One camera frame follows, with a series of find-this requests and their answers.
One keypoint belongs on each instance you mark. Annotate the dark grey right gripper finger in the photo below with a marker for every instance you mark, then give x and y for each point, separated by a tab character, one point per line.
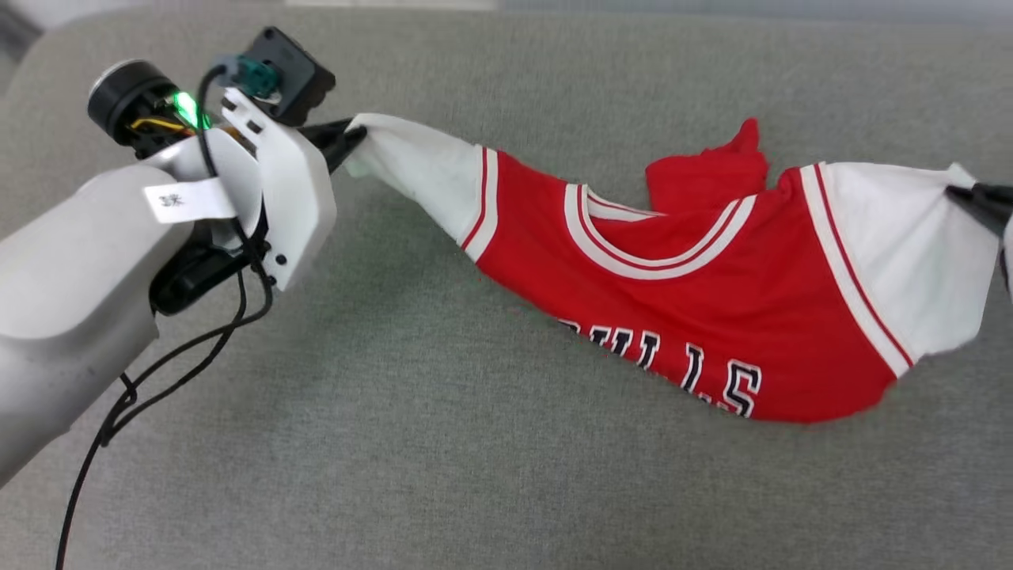
989	204

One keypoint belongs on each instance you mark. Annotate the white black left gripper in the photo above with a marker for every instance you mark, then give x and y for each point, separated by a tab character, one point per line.
293	206

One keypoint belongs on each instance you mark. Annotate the red and white basketball jersey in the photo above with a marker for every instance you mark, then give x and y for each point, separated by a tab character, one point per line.
712	301

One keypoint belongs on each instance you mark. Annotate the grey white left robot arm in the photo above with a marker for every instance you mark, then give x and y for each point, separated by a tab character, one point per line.
71	269

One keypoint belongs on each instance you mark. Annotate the white paper label tag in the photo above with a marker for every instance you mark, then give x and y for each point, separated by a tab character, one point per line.
186	200

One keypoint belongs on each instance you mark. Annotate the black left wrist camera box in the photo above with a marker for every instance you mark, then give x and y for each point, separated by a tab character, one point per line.
297	75

